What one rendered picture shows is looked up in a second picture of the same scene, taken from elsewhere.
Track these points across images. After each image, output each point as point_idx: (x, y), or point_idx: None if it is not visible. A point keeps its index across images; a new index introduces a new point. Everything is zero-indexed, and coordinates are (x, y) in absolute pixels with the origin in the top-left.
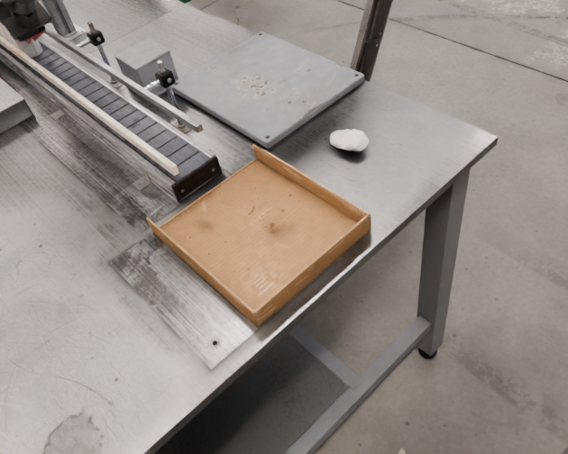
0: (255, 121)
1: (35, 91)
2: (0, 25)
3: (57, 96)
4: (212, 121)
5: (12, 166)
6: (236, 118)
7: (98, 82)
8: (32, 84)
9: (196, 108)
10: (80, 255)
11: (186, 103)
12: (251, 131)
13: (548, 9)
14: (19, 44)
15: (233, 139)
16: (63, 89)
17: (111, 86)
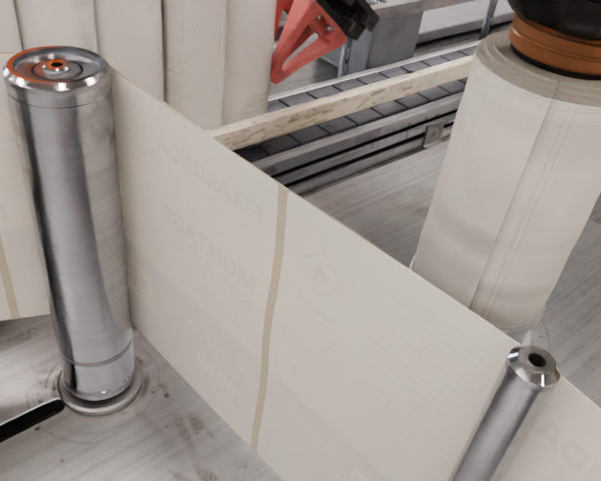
0: (485, 8)
1: (334, 185)
2: (210, 76)
3: (445, 104)
4: (466, 36)
5: None
6: (479, 14)
7: (404, 64)
8: (316, 179)
9: (436, 41)
10: None
11: (421, 46)
12: (504, 11)
13: None
14: (265, 99)
15: (503, 31)
16: (465, 69)
17: (420, 57)
